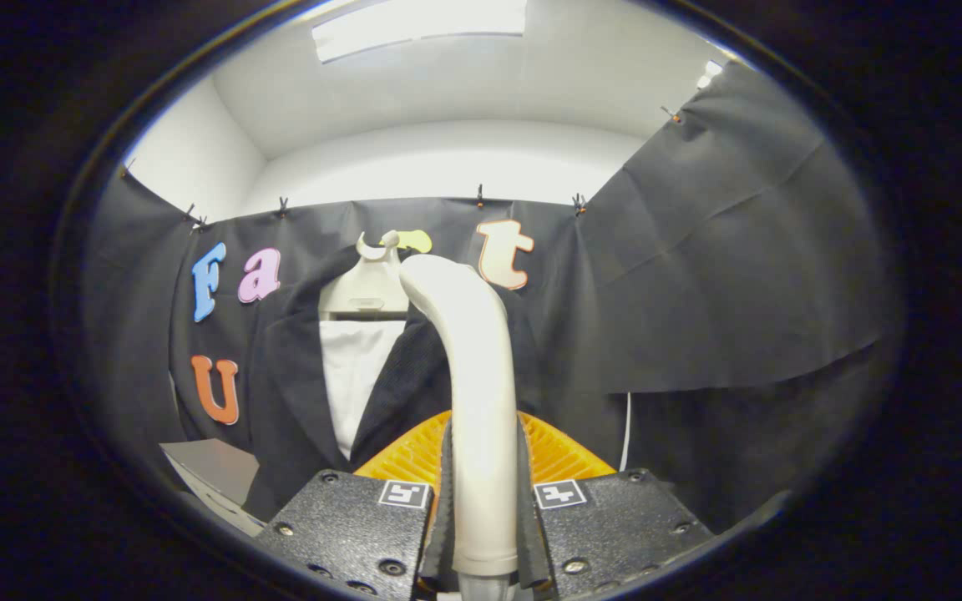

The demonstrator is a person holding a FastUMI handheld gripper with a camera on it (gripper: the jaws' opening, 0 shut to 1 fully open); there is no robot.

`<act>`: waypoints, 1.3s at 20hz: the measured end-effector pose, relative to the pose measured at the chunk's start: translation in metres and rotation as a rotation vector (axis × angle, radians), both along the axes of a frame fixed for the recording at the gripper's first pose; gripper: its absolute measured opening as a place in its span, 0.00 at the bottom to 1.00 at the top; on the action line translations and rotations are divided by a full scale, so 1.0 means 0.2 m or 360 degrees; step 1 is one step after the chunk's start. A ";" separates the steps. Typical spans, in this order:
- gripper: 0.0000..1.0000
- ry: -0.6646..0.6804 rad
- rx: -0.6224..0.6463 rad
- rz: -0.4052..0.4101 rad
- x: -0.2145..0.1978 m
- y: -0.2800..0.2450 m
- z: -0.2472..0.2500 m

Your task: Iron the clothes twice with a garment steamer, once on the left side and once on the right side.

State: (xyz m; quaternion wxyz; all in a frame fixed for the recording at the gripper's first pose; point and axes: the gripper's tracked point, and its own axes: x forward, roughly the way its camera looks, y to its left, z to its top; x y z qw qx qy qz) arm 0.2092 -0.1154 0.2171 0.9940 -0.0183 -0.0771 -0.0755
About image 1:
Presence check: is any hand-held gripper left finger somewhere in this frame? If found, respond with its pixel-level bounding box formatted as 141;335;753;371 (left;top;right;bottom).
251;411;455;601

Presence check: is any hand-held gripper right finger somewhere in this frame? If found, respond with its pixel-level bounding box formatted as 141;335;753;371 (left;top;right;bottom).
517;411;716;601

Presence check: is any black blazer jacket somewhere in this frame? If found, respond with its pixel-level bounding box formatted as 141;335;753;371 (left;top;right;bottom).
243;246;549;523

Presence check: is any white garment steamer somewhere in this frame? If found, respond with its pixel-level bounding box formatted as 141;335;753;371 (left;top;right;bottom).
397;255;519;577

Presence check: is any white padded garment form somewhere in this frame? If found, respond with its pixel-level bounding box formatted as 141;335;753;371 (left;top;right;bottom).
318;320;407;460

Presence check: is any grey cabinet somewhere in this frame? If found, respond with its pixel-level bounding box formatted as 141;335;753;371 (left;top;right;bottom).
159;438;265;535

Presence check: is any white plastic hanger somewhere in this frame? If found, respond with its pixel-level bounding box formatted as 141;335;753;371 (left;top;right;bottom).
318;231;411;322

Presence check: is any black backdrop cloth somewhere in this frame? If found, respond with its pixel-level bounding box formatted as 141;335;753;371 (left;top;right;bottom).
80;63;895;535

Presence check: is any row of black clips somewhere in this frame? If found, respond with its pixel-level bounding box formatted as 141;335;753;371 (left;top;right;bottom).
119;104;684;233

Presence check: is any large ceiling light panel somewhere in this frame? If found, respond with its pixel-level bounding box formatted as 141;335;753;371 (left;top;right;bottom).
311;0;528;63

